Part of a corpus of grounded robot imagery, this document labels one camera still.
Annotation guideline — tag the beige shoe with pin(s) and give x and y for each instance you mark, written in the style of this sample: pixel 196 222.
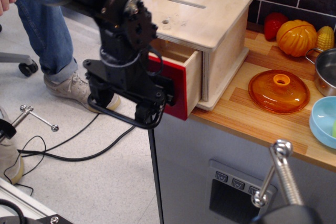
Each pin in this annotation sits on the beige shoe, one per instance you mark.
pixel 12 165
pixel 73 88

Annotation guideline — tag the orange toy pumpkin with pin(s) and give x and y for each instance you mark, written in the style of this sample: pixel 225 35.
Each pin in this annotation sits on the orange toy pumpkin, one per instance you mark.
pixel 296 37

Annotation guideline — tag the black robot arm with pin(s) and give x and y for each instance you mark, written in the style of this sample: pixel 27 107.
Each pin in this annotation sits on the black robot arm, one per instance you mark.
pixel 124 25

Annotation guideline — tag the steel pot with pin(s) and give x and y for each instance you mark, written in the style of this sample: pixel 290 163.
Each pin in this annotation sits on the steel pot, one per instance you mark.
pixel 324 78

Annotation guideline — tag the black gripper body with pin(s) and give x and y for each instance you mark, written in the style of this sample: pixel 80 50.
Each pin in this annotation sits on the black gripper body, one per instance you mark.
pixel 135 80

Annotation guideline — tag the wooden box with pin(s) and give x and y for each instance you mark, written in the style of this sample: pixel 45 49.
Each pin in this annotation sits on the wooden box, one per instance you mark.
pixel 216 28

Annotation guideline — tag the red toy pepper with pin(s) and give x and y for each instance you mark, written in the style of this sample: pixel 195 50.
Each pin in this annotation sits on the red toy pepper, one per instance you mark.
pixel 272 24

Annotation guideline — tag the aluminium frame with bracket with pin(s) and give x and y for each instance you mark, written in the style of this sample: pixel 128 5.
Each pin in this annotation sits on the aluminium frame with bracket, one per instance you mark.
pixel 31 208

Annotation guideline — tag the metal clamp screw right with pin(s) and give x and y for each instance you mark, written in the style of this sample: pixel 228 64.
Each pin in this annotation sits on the metal clamp screw right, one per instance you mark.
pixel 295 211

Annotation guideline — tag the red drawer with black handle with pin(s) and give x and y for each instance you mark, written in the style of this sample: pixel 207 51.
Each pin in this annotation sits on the red drawer with black handle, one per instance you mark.
pixel 181 64

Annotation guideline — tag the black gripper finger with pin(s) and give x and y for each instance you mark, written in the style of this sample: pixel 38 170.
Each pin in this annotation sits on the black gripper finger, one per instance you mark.
pixel 145 114
pixel 101 93

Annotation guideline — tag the green object in bowl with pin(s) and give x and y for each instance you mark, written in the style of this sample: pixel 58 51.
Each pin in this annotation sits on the green object in bowl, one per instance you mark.
pixel 334 130

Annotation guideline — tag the light blue bowl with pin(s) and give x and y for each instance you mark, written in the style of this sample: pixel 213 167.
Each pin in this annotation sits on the light blue bowl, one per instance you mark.
pixel 321 120

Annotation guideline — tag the grey toy kitchen cabinet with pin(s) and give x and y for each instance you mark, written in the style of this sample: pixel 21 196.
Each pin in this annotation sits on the grey toy kitchen cabinet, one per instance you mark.
pixel 207 167

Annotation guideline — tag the orange transparent lid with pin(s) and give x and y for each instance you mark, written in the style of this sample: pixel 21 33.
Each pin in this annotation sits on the orange transparent lid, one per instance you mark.
pixel 279 91

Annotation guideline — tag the blue jeans leg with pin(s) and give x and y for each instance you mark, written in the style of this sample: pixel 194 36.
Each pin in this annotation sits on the blue jeans leg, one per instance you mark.
pixel 50 39

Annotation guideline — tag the yellow toy corn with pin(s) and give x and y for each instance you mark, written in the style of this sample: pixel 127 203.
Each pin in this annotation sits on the yellow toy corn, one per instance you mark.
pixel 326 38

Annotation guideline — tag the office chair base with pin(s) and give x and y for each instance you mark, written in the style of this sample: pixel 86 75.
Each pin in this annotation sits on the office chair base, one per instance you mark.
pixel 26 65

